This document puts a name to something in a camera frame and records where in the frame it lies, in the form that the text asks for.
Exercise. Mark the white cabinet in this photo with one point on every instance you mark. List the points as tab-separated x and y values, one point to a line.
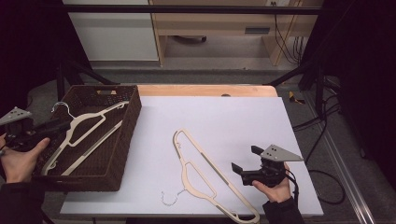
113	37

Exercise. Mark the beige clothes hanger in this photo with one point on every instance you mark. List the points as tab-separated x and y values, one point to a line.
81	117
194	192

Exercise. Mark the person's left hand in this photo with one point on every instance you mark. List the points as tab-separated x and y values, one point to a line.
18	165

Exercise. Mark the person's right hand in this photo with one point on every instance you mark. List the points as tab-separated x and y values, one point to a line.
277	193

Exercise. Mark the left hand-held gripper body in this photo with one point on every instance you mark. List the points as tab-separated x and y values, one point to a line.
18	137

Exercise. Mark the yellow black tool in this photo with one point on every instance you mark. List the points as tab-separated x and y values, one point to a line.
294	98

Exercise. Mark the black metal frame bar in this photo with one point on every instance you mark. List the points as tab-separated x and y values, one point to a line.
186	9

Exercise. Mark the light wooden desk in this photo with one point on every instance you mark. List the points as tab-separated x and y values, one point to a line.
211	23

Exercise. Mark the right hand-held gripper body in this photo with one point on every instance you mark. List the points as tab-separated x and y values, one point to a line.
271	172

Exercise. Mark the metal floor rail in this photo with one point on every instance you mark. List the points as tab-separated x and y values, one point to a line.
348	180

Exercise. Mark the white table sheet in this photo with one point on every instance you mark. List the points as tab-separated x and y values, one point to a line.
233	124

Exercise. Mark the black frame strut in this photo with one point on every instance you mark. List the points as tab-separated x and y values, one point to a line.
311	77
81	71

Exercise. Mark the brown woven basket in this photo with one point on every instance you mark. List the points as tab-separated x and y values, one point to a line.
124	149

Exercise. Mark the black curtain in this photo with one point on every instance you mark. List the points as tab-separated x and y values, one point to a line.
31	46
358	62

